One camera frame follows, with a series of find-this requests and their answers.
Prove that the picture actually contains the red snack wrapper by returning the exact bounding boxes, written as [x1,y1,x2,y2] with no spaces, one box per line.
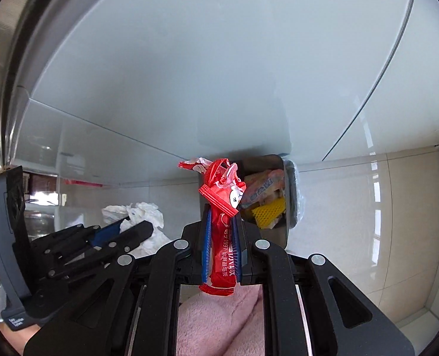
[178,158,248,297]

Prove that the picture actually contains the pink fleece pants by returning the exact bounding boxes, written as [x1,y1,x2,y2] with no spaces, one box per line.
[176,284,265,356]

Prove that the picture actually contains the dark trash bin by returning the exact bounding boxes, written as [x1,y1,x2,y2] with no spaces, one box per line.
[238,154,302,251]

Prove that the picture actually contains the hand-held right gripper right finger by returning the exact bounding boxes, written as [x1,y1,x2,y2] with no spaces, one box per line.
[231,215,416,356]

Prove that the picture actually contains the person's left forearm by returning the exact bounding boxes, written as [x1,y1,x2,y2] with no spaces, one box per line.
[0,322,41,355]

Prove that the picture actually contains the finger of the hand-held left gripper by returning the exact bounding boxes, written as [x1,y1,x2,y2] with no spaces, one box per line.
[31,221,154,294]
[30,223,123,268]

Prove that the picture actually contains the red tape strip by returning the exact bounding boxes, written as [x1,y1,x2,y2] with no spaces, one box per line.
[64,178,104,187]

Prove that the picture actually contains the pink snack wrapper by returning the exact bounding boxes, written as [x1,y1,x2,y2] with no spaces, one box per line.
[240,169,285,210]

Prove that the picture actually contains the yellow foam net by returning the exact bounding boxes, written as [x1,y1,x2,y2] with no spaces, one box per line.
[251,197,287,230]

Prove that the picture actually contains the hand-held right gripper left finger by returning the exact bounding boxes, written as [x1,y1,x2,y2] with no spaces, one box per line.
[24,208,213,356]

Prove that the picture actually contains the white tissue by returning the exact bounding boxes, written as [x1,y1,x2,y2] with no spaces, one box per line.
[101,202,165,259]

